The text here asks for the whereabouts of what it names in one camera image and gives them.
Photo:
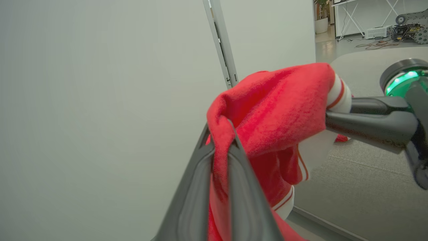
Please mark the white plant pot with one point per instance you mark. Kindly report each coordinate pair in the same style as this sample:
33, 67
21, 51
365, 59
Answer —
321, 26

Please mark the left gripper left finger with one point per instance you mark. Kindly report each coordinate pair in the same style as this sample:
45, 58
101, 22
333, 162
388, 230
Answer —
190, 201

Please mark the green potted plant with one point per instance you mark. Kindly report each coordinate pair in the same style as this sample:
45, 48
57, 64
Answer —
322, 6

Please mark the grey partition post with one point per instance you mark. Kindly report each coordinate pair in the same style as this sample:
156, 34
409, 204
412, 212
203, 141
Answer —
222, 40

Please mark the white folding table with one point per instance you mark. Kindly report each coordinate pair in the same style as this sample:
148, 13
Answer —
351, 16

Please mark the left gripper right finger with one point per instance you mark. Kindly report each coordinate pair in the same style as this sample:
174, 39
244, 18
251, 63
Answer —
247, 207

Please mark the grey fabric sofa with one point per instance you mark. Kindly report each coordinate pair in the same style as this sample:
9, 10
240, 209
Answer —
361, 187

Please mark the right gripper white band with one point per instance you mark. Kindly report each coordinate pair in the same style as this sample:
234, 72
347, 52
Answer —
422, 134

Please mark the red garment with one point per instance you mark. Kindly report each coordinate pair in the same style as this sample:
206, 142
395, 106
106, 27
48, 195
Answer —
274, 107

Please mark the white electronics box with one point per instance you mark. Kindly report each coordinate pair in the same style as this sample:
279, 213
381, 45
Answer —
378, 32

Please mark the tracked robot vehicle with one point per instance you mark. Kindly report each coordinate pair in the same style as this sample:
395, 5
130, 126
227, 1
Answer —
411, 28

